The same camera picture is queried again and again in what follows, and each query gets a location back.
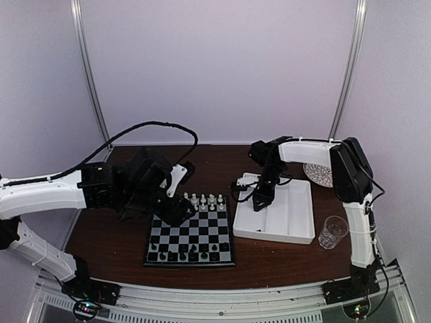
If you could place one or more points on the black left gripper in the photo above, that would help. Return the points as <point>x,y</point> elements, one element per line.
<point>174,216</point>

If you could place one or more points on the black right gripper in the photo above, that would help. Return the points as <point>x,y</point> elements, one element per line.
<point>259,196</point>

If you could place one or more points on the white plastic compartment tray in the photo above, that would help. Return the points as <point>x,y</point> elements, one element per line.
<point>288,219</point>

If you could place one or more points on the black white chess board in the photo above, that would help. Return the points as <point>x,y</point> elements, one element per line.
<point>203,230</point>

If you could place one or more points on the eleventh black chess piece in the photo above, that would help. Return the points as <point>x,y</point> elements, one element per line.
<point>182,256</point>

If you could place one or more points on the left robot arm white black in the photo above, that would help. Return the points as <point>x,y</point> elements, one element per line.
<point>143,187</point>

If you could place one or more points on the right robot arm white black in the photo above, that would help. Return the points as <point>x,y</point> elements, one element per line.
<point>352,184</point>

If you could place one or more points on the white chess pieces row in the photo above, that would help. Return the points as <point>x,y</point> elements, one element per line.
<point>207,203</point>

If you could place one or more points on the patterned ceramic plate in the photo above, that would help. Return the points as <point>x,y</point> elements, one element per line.
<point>320,175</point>

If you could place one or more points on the clear drinking glass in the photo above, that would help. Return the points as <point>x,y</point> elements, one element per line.
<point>334,230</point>

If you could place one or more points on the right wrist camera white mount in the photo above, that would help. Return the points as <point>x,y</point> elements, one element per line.
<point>245,182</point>

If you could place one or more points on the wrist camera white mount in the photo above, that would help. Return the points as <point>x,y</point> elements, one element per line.
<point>245,182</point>
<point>180,174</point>

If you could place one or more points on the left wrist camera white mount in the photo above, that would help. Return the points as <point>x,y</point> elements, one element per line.
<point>180,174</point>

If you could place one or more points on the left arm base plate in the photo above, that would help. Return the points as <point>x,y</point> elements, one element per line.
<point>95,291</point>

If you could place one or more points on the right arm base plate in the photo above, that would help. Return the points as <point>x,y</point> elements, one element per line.
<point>345,290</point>

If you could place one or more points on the right aluminium frame post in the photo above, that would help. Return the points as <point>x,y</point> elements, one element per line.
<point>354,51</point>

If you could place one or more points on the aluminium frame post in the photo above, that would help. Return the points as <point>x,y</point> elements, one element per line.
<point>78,23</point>
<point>354,51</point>

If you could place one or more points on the front aluminium rail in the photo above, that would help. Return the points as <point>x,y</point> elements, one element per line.
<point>296,303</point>

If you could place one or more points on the left aluminium frame post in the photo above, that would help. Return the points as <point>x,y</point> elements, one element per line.
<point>78,23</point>

